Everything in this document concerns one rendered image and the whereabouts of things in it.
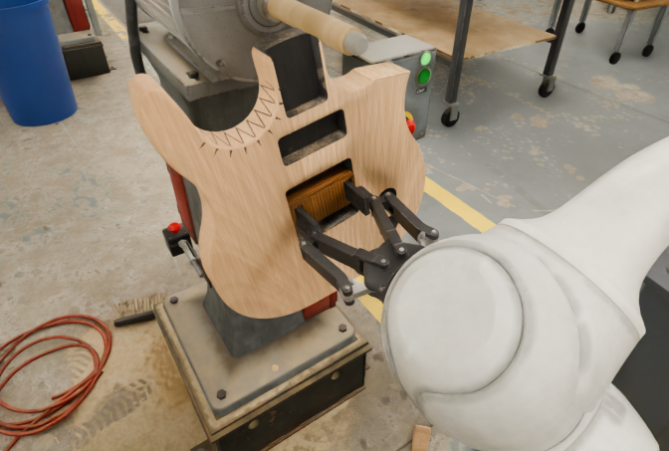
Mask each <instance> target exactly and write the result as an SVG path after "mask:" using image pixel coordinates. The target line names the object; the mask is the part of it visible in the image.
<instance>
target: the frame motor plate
mask: <svg viewBox="0 0 669 451"><path fill-rule="evenodd" d="M138 33H139V43H140V50H141V52H142V53H143V54H144V55H145V56H146V57H147V58H148V59H149V60H150V61H151V62H152V63H153V64H154V65H155V66H156V67H157V68H158V69H159V70H160V72H161V73H162V74H163V75H164V76H165V77H166V78H167V79H168V80H169V81H170V82H171V83H172V84H173V85H174V86H175V87H176V88H177V89H178V91H179V92H180V93H181V94H182V95H183V96H184V97H185V98H186V99H187V100H188V101H189V102H193V101H197V100H202V99H206V98H210V97H214V96H218V95H222V94H226V93H230V92H234V91H238V90H242V89H246V88H250V87H254V86H258V85H259V82H241V81H236V80H233V79H228V80H224V81H220V82H215V83H212V82H211V81H210V80H209V79H207V78H206V77H205V76H204V75H203V74H202V73H201V72H200V71H198V70H197V69H196V68H195V67H194V66H193V65H192V64H191V63H189V62H188V61H187V60H186V59H185V58H184V57H183V56H182V55H180V54H179V53H178V52H177V51H176V50H175V49H174V48H173V47H171V46H170V45H169V44H168V43H167V42H166V41H165V40H164V36H165V35H167V34H169V33H170V32H169V31H168V30H167V29H165V28H164V27H163V26H162V25H161V24H155V25H149V26H145V25H141V26H139V27H138Z"/></svg>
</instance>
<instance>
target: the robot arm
mask: <svg viewBox="0 0 669 451"><path fill-rule="evenodd" d="M343 187H344V193H345V198H346V199H347V200H348V201H349V202H350V203H351V204H353V205H354V206H355V207H356V208H357V209H358V210H359V211H360V212H361V213H362V214H364V215H365V216H367V215H369V214H370V210H371V217H372V216H373V218H374V220H375V223H376V225H377V227H378V229H379V231H380V233H381V235H382V237H383V240H384V243H382V244H381V245H380V246H379V247H378V248H376V249H373V250H371V251H366V250H364V249H362V248H358V249H356V248H354V247H352V246H349V245H347V244H345V243H344V242H342V241H339V240H337V239H335V238H333V237H330V236H328V235H326V234H324V233H322V229H321V225H320V224H319V223H318V222H317V221H316V220H315V219H314V218H313V217H312V216H311V215H310V214H309V213H308V212H307V211H306V210H305V209H304V208H303V207H302V206H299V207H297V208H296V209H294V210H295V214H296V217H297V221H296V225H297V228H298V232H299V233H300V234H301V235H302V236H303V237H304V238H305V239H306V240H303V241H301V242H300V243H299V246H300V250H301V253H302V257H303V259H304V260H305V261H306V262H307V263H308V264H309V265H310V266H311V267H313V268H314V269H315V270H316V271H317V272H318V273H319V274H320V275H321V276H322V277H323V278H325V279H326V280H327V281H328V282H329V283H330V284H331V285H332V286H333V287H335V288H336V289H337V290H338V291H339V293H340V295H341V297H342V299H343V301H344V303H345V304H346V305H347V306H352V305H353V304H354V303H355V299H356V298H359V297H361V296H364V295H367V294H369V295H370V296H372V297H375V298H377V299H379V300H380V301H381V302H382V303H383V308H382V314H381V338H382V345H383V349H384V352H385V356H386V360H387V363H388V366H389V368H390V371H391V373H392V375H393V376H394V378H395V379H396V381H397V382H398V383H399V385H400V387H401V388H403V390H404V391H405V392H406V394H407V395H408V397H409V398H410V399H411V401H412V402H413V404H414V405H415V406H416V408H417V409H418V410H419V411H420V413H421V414H422V415H423V416H424V417H425V418H426V419H427V420H428V421H429V422H430V423H431V424H432V425H434V426H435V427H436V428H438V429H439V430H440V431H442V432H443V433H445V434H447V435H448V436H450V437H451V438H453V439H455V440H457V441H459V442H461V443H463V444H465V445H467V446H469V447H471V448H474V449H477V450H480V451H660V450H659V445H658V443H657V441H656V440H655V438H654V436H653V435H652V433H651V431H650V430H649V428H648V427H647V425H646V424H645V422H644V421H643V420H642V418H641V417H640V416H639V414H638V413H637V411H636V410H635V409H634V408H633V406H632V405H631V404H630V402H629V401H628V400H627V399H626V397H625V396H624V395H623V394H622V393H621V392H620V391H619V390H618V389H617V388H616V387H615V386H614V385H613V384H612V383H611V381H612V379H613V378H614V376H615V375H616V373H617V372H618V371H619V370H620V368H621V366H622V365H623V364H624V362H625V361H626V359H627V358H628V356H629V355H630V353H631V352H632V350H633V349H634V348H635V346H636V345H637V343H638V342H639V341H640V339H641V338H642V337H643V336H644V334H645V326H644V323H643V321H642V318H641V315H640V309H639V291H640V288H641V285H642V282H643V280H644V278H645V276H646V274H647V273H648V271H649V270H650V268H651V267H652V265H653V264H654V262H655V261H656V260H657V258H658V257H659V256H660V255H661V254H662V252H663V251H664V250H665V249H666V248H667V247H668V246H669V136H667V137H665V138H663V139H661V140H659V141H657V142H655V143H653V144H651V145H649V146H647V147H646V148H644V149H642V150H640V151H638V152H636V153H635V154H633V155H631V156H630V157H628V158H626V159H625V160H623V161H622V162H620V163H619V164H617V165H616V166H614V167H613V168H611V169H610V170H609V171H607V172H606V173H604V174H603V175H602V176H600V177H599V178H598V179H596V180H595V181H594V182H592V183H591V184H590V185H588V186H587V187H586V188H584V189H583V190H582V191H581V192H579V193H578V194H577V195H575V196H574V198H572V199H571V200H570V201H569V202H567V203H566V204H564V205H563V206H562V207H560V208H559V209H557V210H555V211H554V212H552V213H550V214H548V215H545V216H543V217H539V218H535V219H512V218H505V219H504V220H502V221H501V222H500V223H499V224H498V225H496V226H494V227H493V228H491V229H489V230H487V231H486V232H484V233H482V234H467V235H461V236H454V237H451V238H447V239H443V240H440V241H439V231H438V230H437V229H435V228H433V227H431V226H429V225H426V224H424V223H423V222H422V221H421V220H420V219H419V218H418V217H417V216H416V215H415V214H414V213H413V212H412V211H411V210H410V209H409V208H408V207H407V206H406V205H405V204H404V203H402V202H401V201H400V200H399V199H398V198H397V197H396V196H395V195H394V194H393V193H392V192H390V191H387V192H385V193H384V194H383V196H379V197H378V196H376V195H372V194H371V193H370V192H369V191H368V190H366V189H365V188H364V187H363V186H360V185H359V186H358V187H356V186H355V185H353V184H352V183H351V182H350V181H349V180H347V181H345V182H344V183H343ZM385 210H386V211H387V212H388V213H389V214H390V215H391V216H392V217H393V218H394V219H395V220H396V221H397V222H398V223H399V224H400V225H401V226H402V227H403V228H404V229H405V230H406V231H407V232H408V233H409V234H410V235H411V236H412V237H413V238H414V239H415V240H416V241H417V242H418V244H413V243H407V242H402V240H401V238H400V236H399V234H398V232H397V230H396V229H394V227H393V225H392V223H391V221H390V219H389V217H388V215H387V213H386V211H385ZM325 255H326V256H328V257H330V258H332V259H334V260H336V261H338V262H340V263H343V264H345V265H347V266H349V267H351V268H353V269H355V271H356V272H357V273H358V274H360V275H362V276H364V283H359V282H357V281H356V280H355V279H354V278H353V277H349V278H348V277H347V275H346V274H345V273H344V271H342V270H341V269H340V268H339V267H338V266H337V265H335V264H334V263H333V262H332V261H331V260H330V259H328V258H327V257H326V256H325Z"/></svg>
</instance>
